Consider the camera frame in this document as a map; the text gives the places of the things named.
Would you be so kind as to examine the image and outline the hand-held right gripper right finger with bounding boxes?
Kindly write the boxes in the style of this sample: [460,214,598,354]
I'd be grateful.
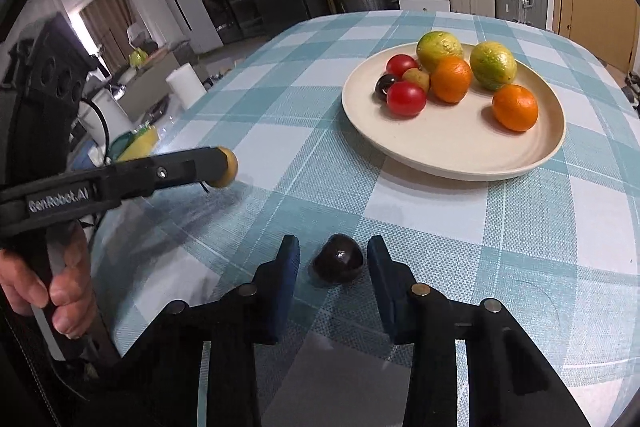
[366,235,592,427]

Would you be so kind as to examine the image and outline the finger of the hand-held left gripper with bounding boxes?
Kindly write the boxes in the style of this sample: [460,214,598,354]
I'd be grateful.
[95,146,232,208]

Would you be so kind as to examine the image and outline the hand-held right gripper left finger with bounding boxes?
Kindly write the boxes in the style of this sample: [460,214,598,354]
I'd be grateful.
[100,234,301,427]

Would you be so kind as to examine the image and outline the dark purple plum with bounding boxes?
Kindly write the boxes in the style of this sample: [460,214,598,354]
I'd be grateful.
[312,234,365,284]
[376,74,401,98]

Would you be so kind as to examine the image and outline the small brown round fruit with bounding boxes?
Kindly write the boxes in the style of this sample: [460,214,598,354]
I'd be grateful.
[402,68,431,92]
[207,147,239,188]

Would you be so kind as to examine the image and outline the cream round plate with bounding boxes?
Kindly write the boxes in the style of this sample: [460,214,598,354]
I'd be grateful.
[341,42,567,182]

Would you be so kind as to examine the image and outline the large red tomato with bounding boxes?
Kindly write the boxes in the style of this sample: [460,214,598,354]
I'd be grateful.
[386,81,427,116]

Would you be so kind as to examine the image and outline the orange mandarin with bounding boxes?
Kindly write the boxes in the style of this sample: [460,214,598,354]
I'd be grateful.
[430,57,474,104]
[492,84,539,132]

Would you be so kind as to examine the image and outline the small red tomato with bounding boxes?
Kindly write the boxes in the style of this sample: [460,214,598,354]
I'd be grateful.
[386,54,419,78]

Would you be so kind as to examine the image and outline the person's left hand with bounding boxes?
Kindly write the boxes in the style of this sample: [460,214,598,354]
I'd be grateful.
[0,223,99,340]

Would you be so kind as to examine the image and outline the yellow cloth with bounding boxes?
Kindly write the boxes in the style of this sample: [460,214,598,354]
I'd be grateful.
[107,127,160,162]

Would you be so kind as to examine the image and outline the white round container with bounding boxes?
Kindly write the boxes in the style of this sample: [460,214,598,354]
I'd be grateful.
[77,89,133,144]

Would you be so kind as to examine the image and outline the white paper towel roll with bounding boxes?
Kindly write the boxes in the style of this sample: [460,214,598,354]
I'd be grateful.
[166,63,207,110]

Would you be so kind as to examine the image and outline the brown curtain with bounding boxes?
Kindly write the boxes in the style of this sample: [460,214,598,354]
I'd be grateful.
[80,0,134,62]

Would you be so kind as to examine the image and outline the blue white checked tablecloth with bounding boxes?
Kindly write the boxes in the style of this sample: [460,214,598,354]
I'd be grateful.
[90,10,640,427]

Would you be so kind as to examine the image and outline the green yellow citrus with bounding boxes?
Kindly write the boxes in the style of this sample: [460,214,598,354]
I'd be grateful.
[470,42,517,91]
[416,31,465,72]

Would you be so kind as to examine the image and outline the black white sneakers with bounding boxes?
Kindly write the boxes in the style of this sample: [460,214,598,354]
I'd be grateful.
[622,69,640,108]

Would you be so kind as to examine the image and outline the black cable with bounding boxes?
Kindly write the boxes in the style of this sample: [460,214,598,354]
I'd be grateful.
[80,98,111,168]

